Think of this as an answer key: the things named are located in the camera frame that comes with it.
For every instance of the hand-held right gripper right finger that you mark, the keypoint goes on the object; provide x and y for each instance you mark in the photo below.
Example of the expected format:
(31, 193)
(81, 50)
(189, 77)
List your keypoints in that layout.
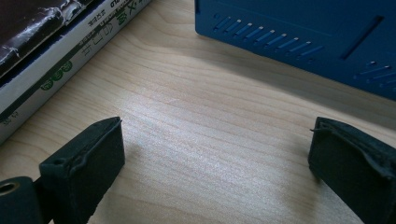
(348, 168)

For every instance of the blue plastic file rack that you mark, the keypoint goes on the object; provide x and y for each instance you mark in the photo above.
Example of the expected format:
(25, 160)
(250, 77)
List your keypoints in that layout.
(311, 18)

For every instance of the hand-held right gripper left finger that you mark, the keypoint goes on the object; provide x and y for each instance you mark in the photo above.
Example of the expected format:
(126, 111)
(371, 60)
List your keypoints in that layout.
(84, 168)

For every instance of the dark cover magazine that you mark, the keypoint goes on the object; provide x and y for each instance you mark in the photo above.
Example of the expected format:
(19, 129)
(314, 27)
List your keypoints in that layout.
(18, 109)

